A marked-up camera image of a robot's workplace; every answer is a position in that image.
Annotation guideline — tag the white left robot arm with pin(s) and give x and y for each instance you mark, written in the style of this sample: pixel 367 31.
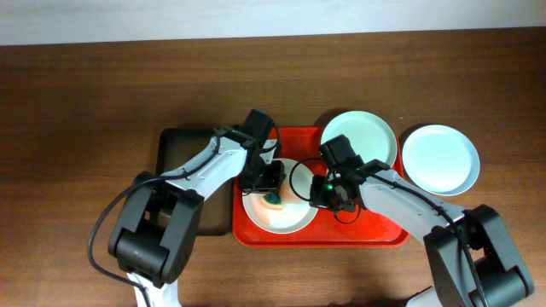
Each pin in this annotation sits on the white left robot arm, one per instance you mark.
pixel 155 233

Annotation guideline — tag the dark brown tray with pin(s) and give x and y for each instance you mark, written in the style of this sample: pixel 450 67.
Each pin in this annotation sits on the dark brown tray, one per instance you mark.
pixel 176 147

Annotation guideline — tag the light green plate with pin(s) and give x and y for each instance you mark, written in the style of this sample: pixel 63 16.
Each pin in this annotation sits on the light green plate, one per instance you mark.
pixel 369 135

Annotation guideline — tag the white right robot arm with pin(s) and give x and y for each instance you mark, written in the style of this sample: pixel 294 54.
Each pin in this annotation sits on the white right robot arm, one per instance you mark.
pixel 472 257

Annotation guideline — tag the red plastic tray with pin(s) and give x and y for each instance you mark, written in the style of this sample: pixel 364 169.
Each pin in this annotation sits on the red plastic tray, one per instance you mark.
pixel 358 229

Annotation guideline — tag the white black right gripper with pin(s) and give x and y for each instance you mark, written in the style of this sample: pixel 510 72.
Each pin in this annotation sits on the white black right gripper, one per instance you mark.
pixel 321 201

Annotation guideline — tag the green yellow sponge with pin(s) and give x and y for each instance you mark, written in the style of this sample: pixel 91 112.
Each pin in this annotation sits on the green yellow sponge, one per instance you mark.
pixel 272 201

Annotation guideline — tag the light blue plate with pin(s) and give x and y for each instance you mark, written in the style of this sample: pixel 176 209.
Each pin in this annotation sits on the light blue plate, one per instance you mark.
pixel 440 160

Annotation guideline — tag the white plate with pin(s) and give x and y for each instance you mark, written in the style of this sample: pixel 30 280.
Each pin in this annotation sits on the white plate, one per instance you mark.
pixel 296 214

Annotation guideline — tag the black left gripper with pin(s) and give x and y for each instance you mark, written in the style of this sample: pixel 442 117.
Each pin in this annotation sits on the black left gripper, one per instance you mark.
pixel 262 185

